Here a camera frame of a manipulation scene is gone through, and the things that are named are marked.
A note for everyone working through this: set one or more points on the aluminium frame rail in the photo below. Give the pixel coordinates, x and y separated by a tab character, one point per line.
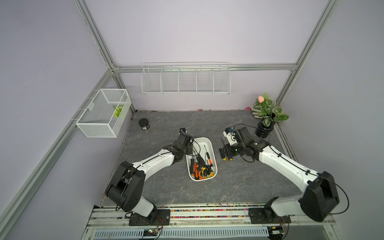
205	66

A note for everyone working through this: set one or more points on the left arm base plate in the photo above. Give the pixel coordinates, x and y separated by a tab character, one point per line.
160	217

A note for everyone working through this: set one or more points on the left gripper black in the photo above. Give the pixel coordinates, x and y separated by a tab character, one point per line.
190	149

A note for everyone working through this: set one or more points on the small orange black screwdriver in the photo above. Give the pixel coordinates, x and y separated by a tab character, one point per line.
209	157

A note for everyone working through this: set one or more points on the white plastic storage box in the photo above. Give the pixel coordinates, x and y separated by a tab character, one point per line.
202	160

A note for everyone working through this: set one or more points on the green object in basket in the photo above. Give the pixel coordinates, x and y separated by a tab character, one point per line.
118	111

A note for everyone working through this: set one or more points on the orange black large screwdriver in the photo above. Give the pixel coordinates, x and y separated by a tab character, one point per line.
195	170

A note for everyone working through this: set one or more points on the artificial green potted plant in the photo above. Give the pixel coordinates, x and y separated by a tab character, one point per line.
269	112

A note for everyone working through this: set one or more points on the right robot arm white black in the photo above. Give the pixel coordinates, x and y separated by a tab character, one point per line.
319	192

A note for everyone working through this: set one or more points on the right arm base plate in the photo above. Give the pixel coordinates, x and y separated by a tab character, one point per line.
266	216

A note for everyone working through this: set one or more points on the long white wire wall basket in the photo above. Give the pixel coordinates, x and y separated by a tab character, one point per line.
186	82

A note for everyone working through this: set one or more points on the white wire cube basket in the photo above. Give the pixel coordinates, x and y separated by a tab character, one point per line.
98	120

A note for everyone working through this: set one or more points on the white perforated cable duct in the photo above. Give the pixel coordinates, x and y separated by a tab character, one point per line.
182	233

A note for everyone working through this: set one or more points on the yellow black brown-shaft screwdriver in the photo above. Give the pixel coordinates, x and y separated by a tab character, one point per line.
226	150

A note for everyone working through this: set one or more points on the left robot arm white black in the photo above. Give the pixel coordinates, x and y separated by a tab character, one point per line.
126	186

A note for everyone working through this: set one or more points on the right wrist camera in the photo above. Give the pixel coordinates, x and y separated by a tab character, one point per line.
230	135

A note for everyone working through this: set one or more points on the small black jar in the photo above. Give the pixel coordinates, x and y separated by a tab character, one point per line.
144	124

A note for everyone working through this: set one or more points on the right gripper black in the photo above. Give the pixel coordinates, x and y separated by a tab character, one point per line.
228	148

